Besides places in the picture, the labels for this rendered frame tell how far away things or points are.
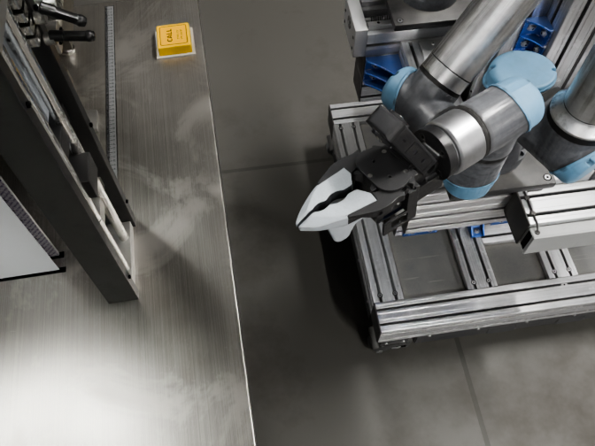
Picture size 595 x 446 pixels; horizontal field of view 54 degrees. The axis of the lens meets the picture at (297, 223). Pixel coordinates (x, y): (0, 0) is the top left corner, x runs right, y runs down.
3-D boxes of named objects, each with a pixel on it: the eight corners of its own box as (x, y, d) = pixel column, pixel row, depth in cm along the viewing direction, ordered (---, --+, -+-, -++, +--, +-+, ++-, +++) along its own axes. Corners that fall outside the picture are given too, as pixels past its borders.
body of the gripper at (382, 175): (381, 241, 73) (454, 195, 76) (383, 196, 66) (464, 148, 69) (343, 202, 77) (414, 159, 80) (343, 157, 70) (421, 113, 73)
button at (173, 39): (192, 52, 126) (190, 44, 124) (159, 57, 126) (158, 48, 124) (189, 30, 130) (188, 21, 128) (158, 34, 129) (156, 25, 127)
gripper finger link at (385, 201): (356, 233, 66) (416, 196, 69) (356, 225, 65) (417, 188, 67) (331, 206, 69) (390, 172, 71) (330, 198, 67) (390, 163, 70)
